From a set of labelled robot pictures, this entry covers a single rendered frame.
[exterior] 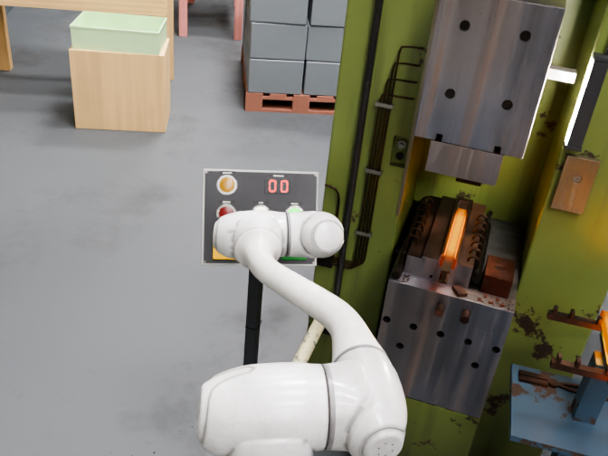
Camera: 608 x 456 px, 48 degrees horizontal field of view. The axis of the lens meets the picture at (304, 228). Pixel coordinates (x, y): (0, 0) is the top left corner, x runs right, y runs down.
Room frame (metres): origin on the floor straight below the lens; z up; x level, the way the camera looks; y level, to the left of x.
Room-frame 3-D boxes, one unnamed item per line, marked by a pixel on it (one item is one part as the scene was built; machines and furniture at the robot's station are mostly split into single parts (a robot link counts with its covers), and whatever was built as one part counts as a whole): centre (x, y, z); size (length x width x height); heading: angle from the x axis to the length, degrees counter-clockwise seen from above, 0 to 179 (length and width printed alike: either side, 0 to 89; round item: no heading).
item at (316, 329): (1.73, -0.06, 0.62); 0.44 x 0.05 x 0.05; 165
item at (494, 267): (1.74, -0.61, 0.95); 0.12 x 0.09 x 0.07; 165
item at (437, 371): (1.92, -0.53, 0.69); 0.56 x 0.38 x 0.45; 165
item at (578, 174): (1.77, -0.76, 1.27); 0.09 x 0.02 x 0.17; 75
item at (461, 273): (1.93, -0.47, 0.96); 0.42 x 0.20 x 0.09; 165
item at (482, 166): (1.93, -0.47, 1.32); 0.42 x 0.20 x 0.10; 165
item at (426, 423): (1.92, -0.53, 0.23); 0.56 x 0.38 x 0.47; 165
